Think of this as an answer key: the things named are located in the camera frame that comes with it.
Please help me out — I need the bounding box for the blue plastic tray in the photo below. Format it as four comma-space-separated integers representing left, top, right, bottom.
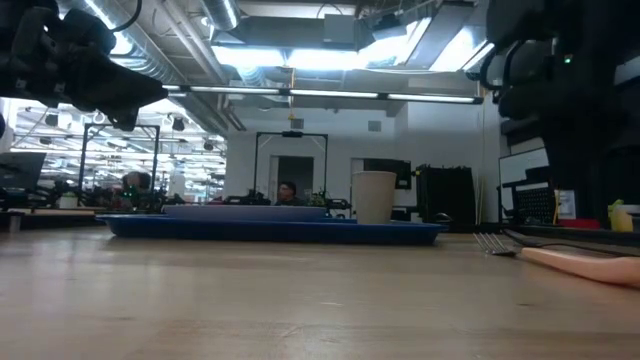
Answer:
96, 213, 449, 247

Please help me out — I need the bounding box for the yellow-green bottle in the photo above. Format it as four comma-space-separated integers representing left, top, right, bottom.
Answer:
607, 198, 635, 234

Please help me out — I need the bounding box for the metal fork with orange handle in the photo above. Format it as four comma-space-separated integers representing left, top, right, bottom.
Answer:
473, 232, 640, 290

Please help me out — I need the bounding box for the black mesh rack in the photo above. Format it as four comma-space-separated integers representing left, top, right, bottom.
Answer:
499, 167, 556, 227

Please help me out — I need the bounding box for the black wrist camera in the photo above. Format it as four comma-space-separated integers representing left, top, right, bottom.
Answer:
487, 0, 586, 51
62, 8, 117, 51

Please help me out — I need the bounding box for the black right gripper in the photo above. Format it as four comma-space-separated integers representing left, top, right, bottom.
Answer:
498, 49, 616, 194

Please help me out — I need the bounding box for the black cabinet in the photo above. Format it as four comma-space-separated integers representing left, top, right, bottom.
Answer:
415, 164, 477, 225

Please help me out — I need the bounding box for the black aluminium table frame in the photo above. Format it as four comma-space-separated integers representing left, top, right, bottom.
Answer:
502, 224, 640, 247

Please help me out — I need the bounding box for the black wall monitor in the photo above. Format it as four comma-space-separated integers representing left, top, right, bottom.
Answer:
363, 158, 413, 190

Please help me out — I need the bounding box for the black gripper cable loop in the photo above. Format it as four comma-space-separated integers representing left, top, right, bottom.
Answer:
478, 40, 524, 92

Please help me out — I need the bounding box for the dark laptop screen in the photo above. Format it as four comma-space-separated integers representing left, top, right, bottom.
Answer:
0, 151, 47, 192

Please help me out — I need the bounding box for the silver round ceiling duct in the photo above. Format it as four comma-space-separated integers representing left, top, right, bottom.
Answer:
202, 0, 241, 31

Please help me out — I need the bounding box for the black metal frame stand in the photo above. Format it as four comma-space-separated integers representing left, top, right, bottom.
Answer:
78, 123, 161, 194
253, 131, 330, 207

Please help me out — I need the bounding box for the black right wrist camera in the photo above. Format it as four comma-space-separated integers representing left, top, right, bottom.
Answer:
487, 0, 586, 51

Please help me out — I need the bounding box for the white board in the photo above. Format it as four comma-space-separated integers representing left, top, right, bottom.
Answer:
498, 147, 550, 221

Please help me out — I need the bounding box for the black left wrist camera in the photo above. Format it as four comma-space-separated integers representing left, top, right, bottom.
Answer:
62, 8, 117, 51

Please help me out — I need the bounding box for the long ceiling light bar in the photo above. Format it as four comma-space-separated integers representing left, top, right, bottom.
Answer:
159, 83, 485, 105

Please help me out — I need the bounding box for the beige paper cup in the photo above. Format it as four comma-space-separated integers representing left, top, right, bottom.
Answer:
351, 170, 398, 226

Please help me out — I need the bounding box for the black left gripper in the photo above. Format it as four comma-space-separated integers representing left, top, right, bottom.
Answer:
29, 19, 169, 132

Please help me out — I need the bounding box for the red flat box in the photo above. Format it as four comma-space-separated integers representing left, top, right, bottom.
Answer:
557, 217, 601, 230

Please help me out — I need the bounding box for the black table cable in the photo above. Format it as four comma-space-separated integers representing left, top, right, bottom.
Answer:
509, 234, 640, 259

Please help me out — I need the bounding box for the person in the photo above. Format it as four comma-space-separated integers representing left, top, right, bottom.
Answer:
273, 180, 306, 207
119, 171, 154, 202

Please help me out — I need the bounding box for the grey door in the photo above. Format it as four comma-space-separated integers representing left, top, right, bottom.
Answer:
269, 154, 315, 206

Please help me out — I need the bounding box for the ribbed silver ceiling duct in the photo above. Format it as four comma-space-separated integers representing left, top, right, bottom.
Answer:
59, 0, 182, 87

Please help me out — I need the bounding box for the wooden background table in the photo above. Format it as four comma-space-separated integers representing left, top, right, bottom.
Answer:
0, 206, 107, 234

